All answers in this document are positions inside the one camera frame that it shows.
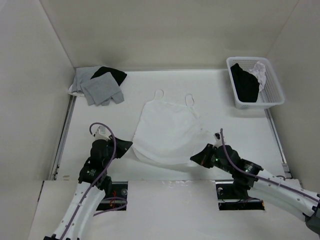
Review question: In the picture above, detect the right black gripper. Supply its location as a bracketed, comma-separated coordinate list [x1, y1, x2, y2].
[190, 143, 233, 174]

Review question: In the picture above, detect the white plastic basket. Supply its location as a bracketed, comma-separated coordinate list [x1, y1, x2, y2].
[226, 56, 285, 110]

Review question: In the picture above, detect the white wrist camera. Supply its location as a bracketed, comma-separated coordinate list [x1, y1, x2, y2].
[94, 125, 110, 141]
[214, 132, 225, 148]

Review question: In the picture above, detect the purple cable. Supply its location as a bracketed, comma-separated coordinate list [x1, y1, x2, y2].
[219, 128, 320, 203]
[56, 121, 127, 240]

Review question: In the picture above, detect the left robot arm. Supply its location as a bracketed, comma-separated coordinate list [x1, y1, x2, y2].
[44, 136, 133, 240]

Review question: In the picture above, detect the white tank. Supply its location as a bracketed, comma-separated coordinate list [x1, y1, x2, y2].
[132, 90, 216, 169]
[248, 61, 267, 92]

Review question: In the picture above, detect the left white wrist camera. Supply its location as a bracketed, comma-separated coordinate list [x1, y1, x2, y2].
[94, 125, 110, 141]

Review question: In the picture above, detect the black tank top in basket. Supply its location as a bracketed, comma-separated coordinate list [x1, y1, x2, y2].
[230, 63, 260, 103]

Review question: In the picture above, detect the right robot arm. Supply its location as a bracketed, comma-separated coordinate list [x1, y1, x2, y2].
[190, 144, 320, 234]

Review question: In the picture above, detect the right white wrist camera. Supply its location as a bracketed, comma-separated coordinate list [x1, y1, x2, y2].
[214, 132, 225, 148]

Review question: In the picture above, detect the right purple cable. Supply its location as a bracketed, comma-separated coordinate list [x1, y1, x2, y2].
[219, 128, 320, 203]

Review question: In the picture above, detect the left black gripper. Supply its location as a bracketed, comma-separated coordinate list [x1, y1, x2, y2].
[102, 135, 132, 166]

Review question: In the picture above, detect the crumpled white tank top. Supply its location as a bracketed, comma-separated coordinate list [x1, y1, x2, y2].
[248, 61, 267, 92]

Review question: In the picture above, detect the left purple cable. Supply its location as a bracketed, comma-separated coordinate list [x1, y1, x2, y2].
[56, 121, 127, 240]

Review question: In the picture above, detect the lower grey folded tank top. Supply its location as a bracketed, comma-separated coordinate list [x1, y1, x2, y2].
[68, 65, 101, 95]

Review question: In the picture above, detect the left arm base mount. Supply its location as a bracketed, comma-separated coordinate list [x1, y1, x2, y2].
[96, 181, 129, 211]

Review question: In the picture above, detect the folded black tank top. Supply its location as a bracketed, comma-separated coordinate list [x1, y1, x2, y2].
[91, 66, 127, 86]

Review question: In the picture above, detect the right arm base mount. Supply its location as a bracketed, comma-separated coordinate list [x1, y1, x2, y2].
[215, 181, 265, 211]

